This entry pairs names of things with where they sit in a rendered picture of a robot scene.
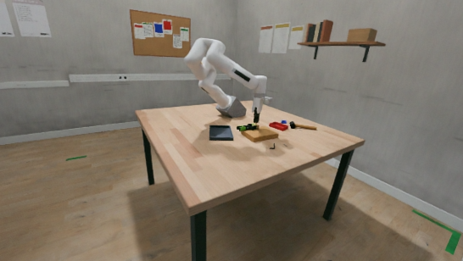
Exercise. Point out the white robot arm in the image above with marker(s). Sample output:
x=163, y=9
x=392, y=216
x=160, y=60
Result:
x=205, y=71

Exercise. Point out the light wooden board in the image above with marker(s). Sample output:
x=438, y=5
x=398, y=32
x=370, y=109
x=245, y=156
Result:
x=261, y=134

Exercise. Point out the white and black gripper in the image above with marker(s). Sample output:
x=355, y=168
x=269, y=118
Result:
x=257, y=108

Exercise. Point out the red open tray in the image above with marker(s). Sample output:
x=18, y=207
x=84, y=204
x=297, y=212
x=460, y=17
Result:
x=279, y=126

